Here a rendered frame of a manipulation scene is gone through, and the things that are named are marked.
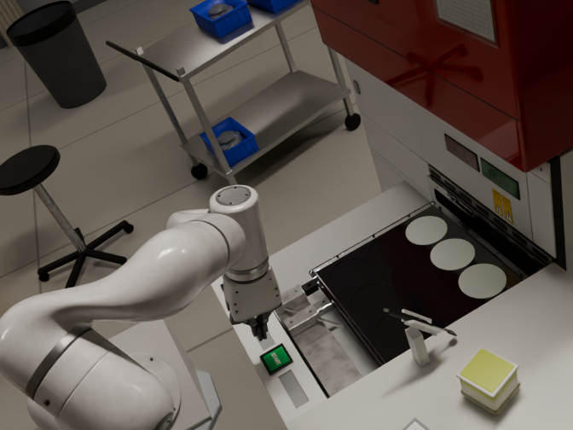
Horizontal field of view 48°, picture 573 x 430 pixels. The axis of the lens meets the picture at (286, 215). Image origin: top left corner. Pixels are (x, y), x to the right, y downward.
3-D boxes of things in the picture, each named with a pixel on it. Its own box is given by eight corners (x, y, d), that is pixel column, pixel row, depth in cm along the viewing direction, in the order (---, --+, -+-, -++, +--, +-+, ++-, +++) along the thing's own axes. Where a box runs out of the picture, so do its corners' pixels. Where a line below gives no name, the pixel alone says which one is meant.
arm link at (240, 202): (213, 271, 115) (264, 270, 113) (198, 210, 107) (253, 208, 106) (222, 241, 121) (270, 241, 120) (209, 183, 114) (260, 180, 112)
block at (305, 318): (315, 310, 152) (312, 303, 150) (322, 320, 149) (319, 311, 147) (286, 328, 151) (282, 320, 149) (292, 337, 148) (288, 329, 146)
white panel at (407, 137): (377, 148, 202) (345, 32, 178) (568, 303, 139) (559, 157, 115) (368, 153, 202) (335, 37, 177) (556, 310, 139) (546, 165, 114)
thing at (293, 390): (251, 282, 175) (232, 246, 166) (346, 438, 132) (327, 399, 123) (220, 300, 173) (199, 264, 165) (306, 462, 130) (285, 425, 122)
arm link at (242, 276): (259, 235, 122) (262, 247, 123) (215, 252, 119) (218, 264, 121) (277, 259, 115) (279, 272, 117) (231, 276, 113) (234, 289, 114)
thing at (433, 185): (437, 200, 172) (431, 172, 166) (556, 297, 138) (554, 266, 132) (431, 203, 172) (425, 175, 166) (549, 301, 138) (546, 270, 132)
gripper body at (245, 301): (263, 244, 123) (272, 288, 129) (213, 263, 120) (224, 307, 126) (280, 266, 117) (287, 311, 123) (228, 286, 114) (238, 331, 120)
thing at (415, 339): (436, 339, 125) (424, 295, 117) (448, 353, 122) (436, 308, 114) (409, 356, 124) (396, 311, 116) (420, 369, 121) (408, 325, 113)
